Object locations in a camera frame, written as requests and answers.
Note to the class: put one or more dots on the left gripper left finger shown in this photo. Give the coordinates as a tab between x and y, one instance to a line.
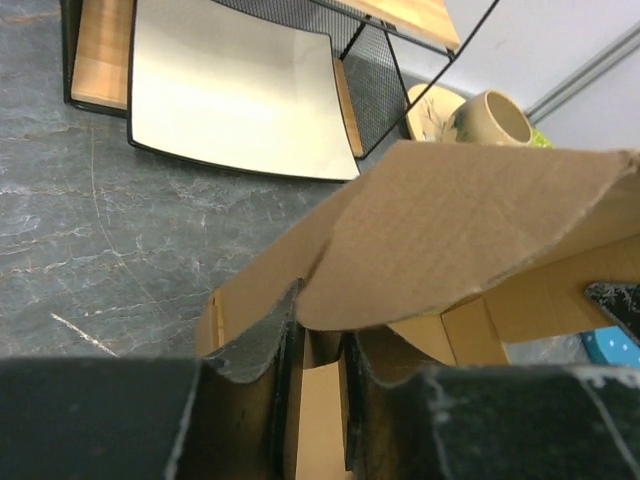
231	415

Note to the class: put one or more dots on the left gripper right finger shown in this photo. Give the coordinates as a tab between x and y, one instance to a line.
409	417

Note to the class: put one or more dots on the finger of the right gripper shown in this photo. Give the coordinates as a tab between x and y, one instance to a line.
619	302

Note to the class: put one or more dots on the brown cardboard paper box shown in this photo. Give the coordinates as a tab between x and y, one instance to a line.
459	249

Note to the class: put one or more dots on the blue dotted plate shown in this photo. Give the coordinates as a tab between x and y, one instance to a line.
615	350

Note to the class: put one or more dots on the green dotted plate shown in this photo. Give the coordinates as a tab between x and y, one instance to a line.
539	140

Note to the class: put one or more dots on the beige ceramic cup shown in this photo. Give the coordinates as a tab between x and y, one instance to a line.
489	118

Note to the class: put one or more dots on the beige saucer plate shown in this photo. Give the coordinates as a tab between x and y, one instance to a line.
426	120

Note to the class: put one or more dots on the white square plate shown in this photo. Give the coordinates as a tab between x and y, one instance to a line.
215	85

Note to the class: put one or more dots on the black wire shelf rack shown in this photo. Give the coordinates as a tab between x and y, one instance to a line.
96	45

